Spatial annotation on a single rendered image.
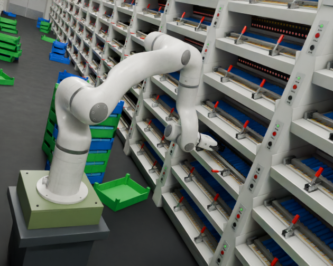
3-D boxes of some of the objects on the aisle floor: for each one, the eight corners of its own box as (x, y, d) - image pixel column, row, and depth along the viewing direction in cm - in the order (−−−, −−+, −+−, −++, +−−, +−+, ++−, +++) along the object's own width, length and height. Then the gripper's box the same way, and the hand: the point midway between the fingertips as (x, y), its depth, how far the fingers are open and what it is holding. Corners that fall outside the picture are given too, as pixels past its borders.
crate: (114, 211, 190) (118, 199, 187) (91, 193, 199) (94, 182, 197) (147, 199, 214) (150, 188, 212) (125, 183, 224) (128, 172, 222)
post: (211, 298, 150) (406, -136, 100) (202, 282, 158) (377, -128, 107) (246, 294, 159) (440, -105, 109) (235, 279, 167) (411, -99, 117)
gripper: (183, 138, 172) (211, 146, 181) (198, 152, 158) (227, 161, 167) (190, 125, 170) (217, 134, 179) (205, 139, 157) (233, 148, 166)
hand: (219, 146), depth 172 cm, fingers open, 3 cm apart
